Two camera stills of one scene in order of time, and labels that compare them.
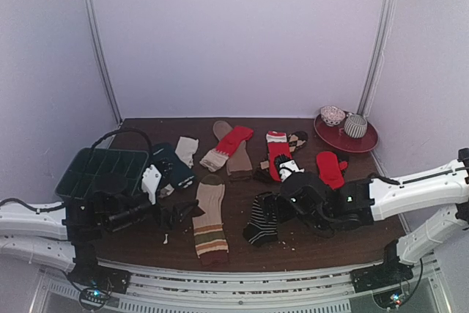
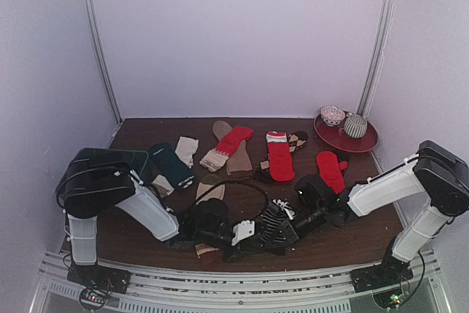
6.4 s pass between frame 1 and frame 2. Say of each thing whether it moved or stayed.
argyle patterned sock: stayed
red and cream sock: stayed
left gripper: moved
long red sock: stayed
